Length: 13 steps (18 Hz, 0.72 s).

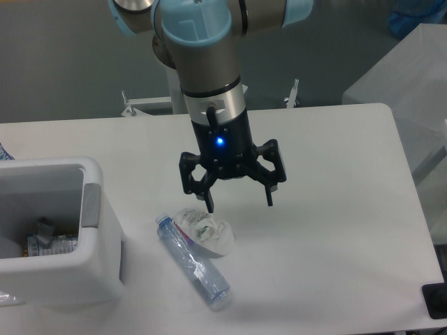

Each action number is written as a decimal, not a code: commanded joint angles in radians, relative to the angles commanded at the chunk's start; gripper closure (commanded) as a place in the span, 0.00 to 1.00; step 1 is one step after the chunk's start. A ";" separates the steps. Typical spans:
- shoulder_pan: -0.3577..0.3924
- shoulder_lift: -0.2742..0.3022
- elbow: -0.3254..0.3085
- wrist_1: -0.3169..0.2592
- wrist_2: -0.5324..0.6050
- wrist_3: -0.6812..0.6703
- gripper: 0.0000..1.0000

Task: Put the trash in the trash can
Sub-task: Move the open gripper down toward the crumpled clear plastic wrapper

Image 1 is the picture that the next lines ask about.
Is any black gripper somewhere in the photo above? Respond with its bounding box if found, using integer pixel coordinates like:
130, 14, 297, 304
179, 111, 287, 212

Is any clear plastic water bottle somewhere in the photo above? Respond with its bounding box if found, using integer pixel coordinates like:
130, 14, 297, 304
156, 213, 230, 311

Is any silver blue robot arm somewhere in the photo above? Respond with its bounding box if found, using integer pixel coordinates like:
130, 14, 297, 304
109, 1, 314, 212

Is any white trash can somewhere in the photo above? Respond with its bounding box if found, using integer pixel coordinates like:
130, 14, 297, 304
1, 157, 126, 306

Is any trash pile inside can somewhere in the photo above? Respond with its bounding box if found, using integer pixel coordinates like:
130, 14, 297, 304
23, 217, 79, 258

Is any right metal table clamp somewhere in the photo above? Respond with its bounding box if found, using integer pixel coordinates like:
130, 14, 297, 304
284, 78, 300, 109

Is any metal table clamp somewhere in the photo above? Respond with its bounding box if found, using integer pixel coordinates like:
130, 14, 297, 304
121, 91, 136, 117
284, 78, 300, 109

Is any left metal table clamp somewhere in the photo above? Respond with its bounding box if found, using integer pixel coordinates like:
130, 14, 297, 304
121, 91, 136, 117

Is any white side table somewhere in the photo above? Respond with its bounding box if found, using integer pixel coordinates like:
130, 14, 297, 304
342, 24, 446, 245

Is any blue patterned packet left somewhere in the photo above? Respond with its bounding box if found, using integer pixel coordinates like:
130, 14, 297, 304
0, 144, 14, 161

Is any blue object top right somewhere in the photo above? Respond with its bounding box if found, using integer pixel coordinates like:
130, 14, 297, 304
388, 0, 446, 40

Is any black device at edge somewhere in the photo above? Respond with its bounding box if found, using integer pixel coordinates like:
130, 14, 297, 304
422, 283, 446, 320

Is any clear plastic wrapper bottom left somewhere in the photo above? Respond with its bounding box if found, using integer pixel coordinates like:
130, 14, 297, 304
0, 291, 17, 307

